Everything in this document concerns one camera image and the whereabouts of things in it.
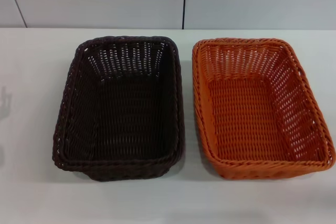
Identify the orange woven basket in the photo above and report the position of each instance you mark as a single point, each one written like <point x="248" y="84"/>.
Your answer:
<point x="246" y="119"/>

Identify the dark brown woven basket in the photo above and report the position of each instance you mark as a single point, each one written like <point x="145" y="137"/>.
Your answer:
<point x="126" y="119"/>

